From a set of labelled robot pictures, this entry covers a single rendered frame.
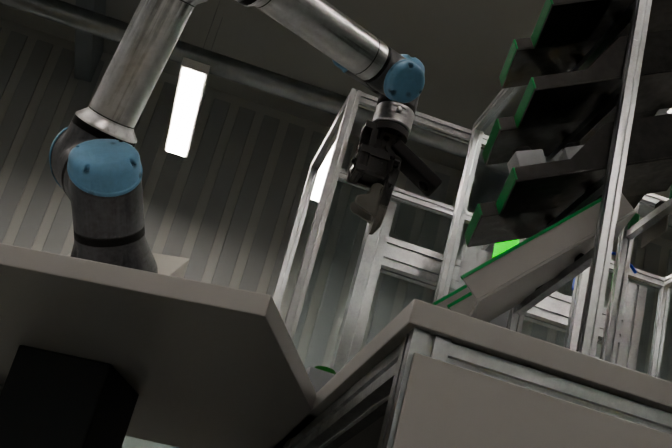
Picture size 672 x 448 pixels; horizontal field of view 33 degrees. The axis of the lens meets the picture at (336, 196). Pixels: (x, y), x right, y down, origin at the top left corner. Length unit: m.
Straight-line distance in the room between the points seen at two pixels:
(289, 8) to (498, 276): 0.58
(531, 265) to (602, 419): 0.37
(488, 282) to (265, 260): 8.97
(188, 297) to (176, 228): 9.12
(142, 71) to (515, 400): 0.96
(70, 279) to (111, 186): 0.39
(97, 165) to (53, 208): 8.73
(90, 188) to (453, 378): 0.79
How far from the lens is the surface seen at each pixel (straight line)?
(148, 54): 1.98
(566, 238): 1.69
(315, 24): 1.93
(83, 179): 1.87
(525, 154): 1.77
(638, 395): 1.38
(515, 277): 1.65
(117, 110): 1.99
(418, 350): 1.30
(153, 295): 1.45
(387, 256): 3.29
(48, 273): 1.50
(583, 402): 1.37
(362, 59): 1.98
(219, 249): 10.54
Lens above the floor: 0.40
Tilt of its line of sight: 24 degrees up
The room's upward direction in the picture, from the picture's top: 15 degrees clockwise
